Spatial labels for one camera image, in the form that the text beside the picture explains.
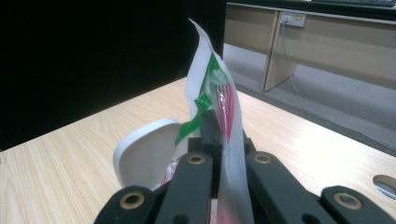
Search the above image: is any pink and white plastic bag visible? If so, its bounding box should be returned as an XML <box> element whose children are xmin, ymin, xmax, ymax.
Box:
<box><xmin>159</xmin><ymin>18</ymin><xmax>256</xmax><ymax>224</ymax></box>

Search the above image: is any white wall socket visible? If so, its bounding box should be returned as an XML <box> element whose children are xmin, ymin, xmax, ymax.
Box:
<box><xmin>279</xmin><ymin>11</ymin><xmax>307</xmax><ymax>29</ymax></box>

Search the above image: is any light wooden desk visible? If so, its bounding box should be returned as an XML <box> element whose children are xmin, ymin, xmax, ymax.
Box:
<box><xmin>223</xmin><ymin>1</ymin><xmax>396</xmax><ymax>92</ymax></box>

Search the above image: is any round table cable hole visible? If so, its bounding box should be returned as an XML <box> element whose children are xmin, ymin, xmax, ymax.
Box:
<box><xmin>372</xmin><ymin>174</ymin><xmax>396</xmax><ymax>201</ymax></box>

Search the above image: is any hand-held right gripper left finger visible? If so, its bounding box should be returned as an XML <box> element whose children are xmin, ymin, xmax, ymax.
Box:
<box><xmin>187</xmin><ymin>109</ymin><xmax>224</xmax><ymax>163</ymax></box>

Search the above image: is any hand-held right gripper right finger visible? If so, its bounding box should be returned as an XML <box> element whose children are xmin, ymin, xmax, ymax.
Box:
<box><xmin>241</xmin><ymin>130</ymin><xmax>258</xmax><ymax>157</ymax></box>

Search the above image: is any thin white cable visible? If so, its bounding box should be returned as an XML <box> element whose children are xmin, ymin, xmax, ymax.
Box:
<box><xmin>280</xmin><ymin>21</ymin><xmax>312</xmax><ymax>108</ymax></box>

